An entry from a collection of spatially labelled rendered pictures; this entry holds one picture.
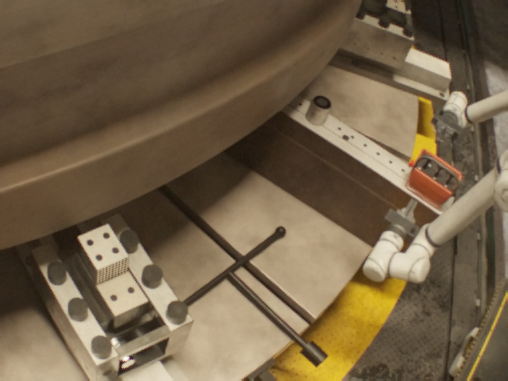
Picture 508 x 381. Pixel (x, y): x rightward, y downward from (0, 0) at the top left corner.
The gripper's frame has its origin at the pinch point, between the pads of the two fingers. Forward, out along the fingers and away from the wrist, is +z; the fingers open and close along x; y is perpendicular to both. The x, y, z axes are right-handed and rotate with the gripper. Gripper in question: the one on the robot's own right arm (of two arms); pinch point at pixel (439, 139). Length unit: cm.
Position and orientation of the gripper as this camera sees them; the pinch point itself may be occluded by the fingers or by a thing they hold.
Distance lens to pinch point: 253.2
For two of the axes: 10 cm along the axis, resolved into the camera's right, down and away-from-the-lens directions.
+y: 2.4, -6.1, -7.6
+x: 8.3, 5.3, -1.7
